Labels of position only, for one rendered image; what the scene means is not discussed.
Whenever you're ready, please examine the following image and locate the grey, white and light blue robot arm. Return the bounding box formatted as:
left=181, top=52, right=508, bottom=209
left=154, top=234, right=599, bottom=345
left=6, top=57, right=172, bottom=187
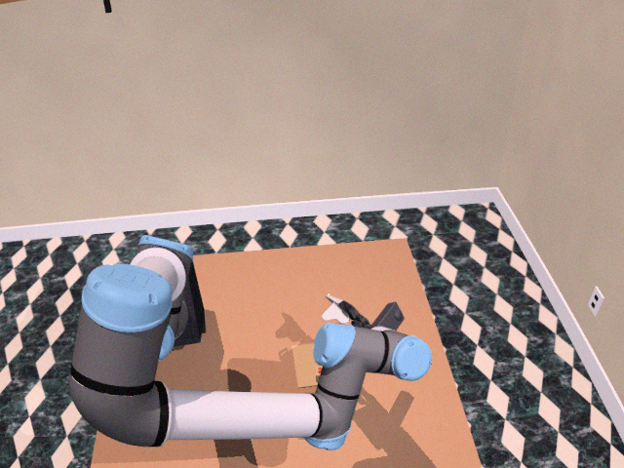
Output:
left=69, top=235, right=432, bottom=450

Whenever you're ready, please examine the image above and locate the tan mat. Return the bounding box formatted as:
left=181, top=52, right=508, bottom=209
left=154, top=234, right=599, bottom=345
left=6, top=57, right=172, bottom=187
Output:
left=292, top=343, right=320, bottom=388

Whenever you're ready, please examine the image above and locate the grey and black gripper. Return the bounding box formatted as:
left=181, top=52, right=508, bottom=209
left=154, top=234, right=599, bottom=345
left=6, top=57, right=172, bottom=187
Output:
left=322, top=294, right=375, bottom=329

